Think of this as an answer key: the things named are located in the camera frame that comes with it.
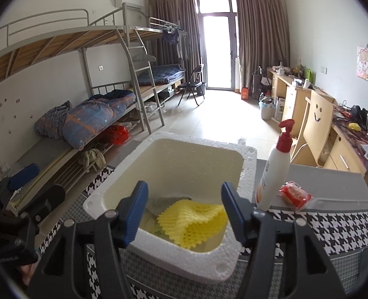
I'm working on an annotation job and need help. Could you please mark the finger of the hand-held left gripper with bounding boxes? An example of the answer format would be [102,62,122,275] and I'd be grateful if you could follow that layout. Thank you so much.
[19,185,66,222]
[8,163,41,192]

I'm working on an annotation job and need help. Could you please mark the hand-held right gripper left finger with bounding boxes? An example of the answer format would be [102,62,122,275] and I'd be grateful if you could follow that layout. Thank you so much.
[28,180,149,299]

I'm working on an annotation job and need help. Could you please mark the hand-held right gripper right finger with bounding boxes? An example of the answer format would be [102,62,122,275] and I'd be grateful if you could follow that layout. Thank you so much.
[221,181,346,299]

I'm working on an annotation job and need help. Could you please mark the yellow foam net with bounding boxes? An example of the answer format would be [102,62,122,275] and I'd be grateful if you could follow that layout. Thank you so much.
[157,199,229,250]

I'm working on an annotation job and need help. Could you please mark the white foam box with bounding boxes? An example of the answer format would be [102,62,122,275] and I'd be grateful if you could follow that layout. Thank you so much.
[83,131,257,280]

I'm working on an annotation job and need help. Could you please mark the person's left hand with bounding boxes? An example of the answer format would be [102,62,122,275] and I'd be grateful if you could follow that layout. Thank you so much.
[20,263,36,287]

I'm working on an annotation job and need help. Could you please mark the white pump bottle red cap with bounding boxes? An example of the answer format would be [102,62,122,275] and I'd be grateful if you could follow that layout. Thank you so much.
[255,119,296,211]

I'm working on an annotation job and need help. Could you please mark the beige crumpled clothes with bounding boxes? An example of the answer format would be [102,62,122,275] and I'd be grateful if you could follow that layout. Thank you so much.
[78,149,107,172]

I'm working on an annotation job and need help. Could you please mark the red snack packet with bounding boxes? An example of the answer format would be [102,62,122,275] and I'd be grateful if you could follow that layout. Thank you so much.
[277,181,313,211]

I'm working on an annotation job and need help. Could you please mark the red plastic bag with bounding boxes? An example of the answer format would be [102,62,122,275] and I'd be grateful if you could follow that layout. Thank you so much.
[105,125,130,145]

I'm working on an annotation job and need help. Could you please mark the blue plaid quilt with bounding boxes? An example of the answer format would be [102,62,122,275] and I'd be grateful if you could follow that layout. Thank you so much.
[34,90,137,150]

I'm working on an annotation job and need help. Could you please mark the white bucket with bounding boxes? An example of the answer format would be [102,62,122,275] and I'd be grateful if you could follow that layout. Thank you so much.
[260,98,275,120]

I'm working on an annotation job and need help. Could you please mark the houndstooth cloth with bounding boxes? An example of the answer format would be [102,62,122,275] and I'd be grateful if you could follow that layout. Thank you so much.
[38,159,368,299]

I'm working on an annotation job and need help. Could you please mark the white carton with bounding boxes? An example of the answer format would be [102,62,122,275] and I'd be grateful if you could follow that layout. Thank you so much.
[276,97,286,120]

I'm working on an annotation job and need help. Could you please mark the wooden chair with smiley face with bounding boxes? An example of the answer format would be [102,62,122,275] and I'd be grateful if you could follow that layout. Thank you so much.
[291,92,334,167]

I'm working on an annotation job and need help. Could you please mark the light wooden desk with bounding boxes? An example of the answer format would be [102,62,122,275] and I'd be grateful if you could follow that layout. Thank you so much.
[322,109,368,200]
[266,67,337,128]

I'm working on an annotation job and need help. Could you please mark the black bag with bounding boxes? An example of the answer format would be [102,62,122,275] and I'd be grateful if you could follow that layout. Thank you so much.
[252,66,270,95]

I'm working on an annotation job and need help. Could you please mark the black folding chair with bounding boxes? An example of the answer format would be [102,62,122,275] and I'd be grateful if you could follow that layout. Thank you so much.
[177,64,205,107]

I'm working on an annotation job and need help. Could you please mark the grey metal bunk bed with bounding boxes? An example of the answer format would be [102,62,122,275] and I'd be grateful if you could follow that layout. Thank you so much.
[134,17,187,103]
[0,8,165,212]

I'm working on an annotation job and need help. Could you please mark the blue plaid bedding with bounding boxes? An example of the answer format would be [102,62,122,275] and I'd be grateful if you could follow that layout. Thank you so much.
[137,64,186,85]

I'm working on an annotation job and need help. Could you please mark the grey cloth on ladder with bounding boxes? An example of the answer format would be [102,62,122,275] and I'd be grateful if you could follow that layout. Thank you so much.
[131,53,156,63]

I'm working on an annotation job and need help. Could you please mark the dark round desk object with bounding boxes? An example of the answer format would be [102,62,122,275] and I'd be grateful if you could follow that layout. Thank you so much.
[350,105,368,123]

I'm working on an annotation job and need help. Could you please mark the glass balcony door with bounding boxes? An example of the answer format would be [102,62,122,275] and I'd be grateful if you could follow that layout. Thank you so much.
[195,0,239,91]

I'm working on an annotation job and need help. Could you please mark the grey hanging garment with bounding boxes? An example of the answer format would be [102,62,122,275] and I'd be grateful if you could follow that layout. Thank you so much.
[176,31,189,60]

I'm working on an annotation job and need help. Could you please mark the dark hanging garment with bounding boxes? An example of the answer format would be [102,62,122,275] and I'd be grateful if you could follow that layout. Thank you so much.
[162,29,180,46]

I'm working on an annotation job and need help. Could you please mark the brown curtain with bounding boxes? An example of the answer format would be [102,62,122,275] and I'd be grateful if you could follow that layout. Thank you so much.
[148,0,203,84]
[235,0,290,89]

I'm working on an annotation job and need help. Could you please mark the white air conditioner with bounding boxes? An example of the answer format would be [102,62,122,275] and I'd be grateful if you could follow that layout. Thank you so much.
[113,0,145,9]

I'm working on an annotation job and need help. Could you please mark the pink wall poster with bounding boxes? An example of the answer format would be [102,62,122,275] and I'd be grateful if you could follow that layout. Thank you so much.
[357,46,368,85]

